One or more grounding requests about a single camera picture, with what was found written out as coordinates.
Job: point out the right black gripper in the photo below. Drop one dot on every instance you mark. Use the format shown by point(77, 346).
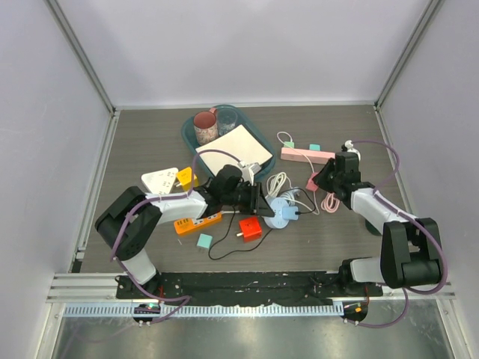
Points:
point(321, 179)

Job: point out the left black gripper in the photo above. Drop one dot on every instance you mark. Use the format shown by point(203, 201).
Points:
point(257, 204)

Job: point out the blue round socket hub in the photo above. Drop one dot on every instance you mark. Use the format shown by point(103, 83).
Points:
point(277, 221)

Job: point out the pink plug adapter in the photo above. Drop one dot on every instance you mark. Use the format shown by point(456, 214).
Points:
point(311, 185)

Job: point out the pink power strip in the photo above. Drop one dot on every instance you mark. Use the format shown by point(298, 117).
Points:
point(319, 158)

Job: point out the red cube plug adapter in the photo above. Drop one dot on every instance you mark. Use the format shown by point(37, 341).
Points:
point(250, 229)

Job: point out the blue cube usb charger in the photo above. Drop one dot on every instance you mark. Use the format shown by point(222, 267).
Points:
point(290, 213)

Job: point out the teal plug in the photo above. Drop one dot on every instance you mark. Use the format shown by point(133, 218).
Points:
point(315, 147)

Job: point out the green plug with white cable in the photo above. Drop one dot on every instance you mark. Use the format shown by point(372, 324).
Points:
point(289, 144)

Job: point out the teal plug adapter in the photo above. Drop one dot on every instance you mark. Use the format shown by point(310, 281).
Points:
point(204, 241)

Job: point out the orange power strip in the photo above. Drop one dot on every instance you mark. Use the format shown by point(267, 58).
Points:
point(186, 226)

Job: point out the yellow cube plug adapter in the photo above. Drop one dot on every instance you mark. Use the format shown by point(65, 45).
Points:
point(186, 179)

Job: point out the white square power socket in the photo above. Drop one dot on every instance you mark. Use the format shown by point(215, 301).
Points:
point(160, 182)

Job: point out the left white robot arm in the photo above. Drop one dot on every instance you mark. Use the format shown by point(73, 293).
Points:
point(128, 223)

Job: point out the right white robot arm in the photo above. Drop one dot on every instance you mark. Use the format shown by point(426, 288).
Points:
point(410, 248)

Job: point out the white square plate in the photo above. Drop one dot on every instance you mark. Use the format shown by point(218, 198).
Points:
point(240, 143)

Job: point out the dark green mug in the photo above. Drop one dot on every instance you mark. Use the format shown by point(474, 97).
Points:
point(371, 229)

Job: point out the clear glass cup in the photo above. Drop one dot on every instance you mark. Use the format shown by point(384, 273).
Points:
point(226, 120)

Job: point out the pink patterned mug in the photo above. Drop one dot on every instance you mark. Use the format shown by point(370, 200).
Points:
point(206, 126)

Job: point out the teal plastic tray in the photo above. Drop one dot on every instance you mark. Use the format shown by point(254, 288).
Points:
point(189, 136)

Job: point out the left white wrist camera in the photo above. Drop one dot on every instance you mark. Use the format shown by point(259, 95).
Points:
point(248, 171)

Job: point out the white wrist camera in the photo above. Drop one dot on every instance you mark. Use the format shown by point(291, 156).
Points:
point(248, 171)
point(348, 146)

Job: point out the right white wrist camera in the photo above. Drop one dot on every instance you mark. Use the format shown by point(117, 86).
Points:
point(348, 146)

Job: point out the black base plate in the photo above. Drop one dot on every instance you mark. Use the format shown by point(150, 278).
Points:
point(252, 289)

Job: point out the white slotted cable duct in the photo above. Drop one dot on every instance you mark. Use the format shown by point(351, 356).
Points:
point(145, 310)

